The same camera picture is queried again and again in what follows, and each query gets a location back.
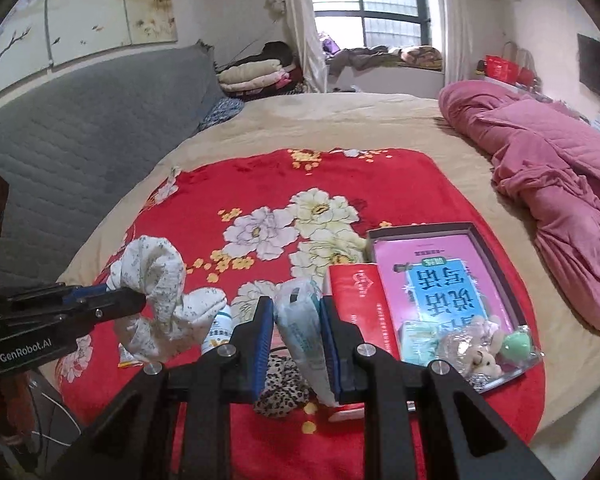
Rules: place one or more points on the floral wall painting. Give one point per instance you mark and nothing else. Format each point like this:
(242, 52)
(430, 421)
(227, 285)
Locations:
(105, 5)

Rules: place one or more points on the grey quilted headboard cover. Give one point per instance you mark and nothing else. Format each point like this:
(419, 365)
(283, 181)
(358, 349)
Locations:
(80, 135)

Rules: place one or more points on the white curtain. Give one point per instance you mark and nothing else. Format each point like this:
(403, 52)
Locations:
(295, 20)
(455, 15)

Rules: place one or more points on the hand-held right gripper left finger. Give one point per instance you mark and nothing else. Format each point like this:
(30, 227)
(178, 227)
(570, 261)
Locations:
(262, 350)

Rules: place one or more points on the dark grey shallow box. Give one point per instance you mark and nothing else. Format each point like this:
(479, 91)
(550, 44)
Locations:
(420, 228)

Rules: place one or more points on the blue patterned pillow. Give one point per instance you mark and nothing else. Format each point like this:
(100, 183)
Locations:
(220, 110)

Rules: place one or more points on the leopard print scrunchie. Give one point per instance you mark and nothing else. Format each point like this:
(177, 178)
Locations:
(280, 385)

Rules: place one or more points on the white floral cloth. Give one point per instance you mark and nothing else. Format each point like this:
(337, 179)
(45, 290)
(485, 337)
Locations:
(155, 280)

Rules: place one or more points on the white pill bottle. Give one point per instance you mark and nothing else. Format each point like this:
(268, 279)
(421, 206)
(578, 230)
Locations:
(219, 330)

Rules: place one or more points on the red carton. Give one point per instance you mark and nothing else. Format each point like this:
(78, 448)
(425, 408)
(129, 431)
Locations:
(360, 300)

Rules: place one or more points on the beige bed sheet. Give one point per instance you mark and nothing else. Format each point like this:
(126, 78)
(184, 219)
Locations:
(330, 115)

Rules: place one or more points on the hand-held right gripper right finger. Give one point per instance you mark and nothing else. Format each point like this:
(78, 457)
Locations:
(330, 350)

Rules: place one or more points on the clothes on windowsill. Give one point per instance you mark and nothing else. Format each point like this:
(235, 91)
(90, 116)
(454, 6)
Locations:
(380, 57)

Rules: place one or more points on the tissue packet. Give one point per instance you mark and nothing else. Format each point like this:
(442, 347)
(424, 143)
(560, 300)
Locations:
(300, 340)

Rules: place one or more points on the pale green packet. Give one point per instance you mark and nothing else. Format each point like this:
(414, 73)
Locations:
(419, 342)

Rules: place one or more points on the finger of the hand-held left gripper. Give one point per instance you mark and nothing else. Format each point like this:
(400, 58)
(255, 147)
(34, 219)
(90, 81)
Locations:
(115, 302)
(87, 291)

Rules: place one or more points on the black clothing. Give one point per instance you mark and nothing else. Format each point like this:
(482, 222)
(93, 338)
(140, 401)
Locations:
(275, 52)

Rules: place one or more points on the black wall television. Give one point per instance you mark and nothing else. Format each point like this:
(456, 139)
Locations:
(597, 72)

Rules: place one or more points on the clear bag with green ball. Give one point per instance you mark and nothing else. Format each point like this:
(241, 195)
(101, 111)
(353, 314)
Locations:
(485, 350)

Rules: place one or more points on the window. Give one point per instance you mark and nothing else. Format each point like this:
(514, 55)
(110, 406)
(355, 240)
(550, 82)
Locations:
(375, 5)

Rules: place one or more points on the pink quilt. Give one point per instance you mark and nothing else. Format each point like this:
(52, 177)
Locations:
(555, 160)

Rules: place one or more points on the red floral blanket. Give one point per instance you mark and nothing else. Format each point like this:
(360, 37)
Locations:
(260, 185)

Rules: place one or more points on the red gift bag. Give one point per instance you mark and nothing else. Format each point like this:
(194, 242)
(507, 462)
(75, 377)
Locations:
(525, 76)
(497, 67)

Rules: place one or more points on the pink picture book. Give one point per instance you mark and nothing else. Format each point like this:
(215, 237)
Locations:
(430, 280)

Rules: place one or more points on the pile of folded blankets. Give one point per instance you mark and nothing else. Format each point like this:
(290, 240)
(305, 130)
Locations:
(250, 75)

